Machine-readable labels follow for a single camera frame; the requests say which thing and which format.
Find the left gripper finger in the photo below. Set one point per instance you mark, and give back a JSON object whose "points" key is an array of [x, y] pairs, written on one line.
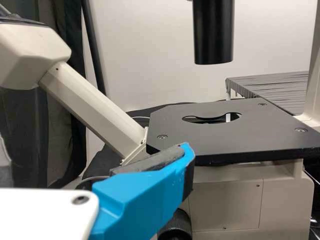
{"points": [[140, 195]]}

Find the cream microscope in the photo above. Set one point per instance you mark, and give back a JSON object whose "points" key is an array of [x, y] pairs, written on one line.
{"points": [[237, 135]]}

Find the black platform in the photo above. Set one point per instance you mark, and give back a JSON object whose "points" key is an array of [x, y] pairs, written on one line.
{"points": [[275, 87]]}

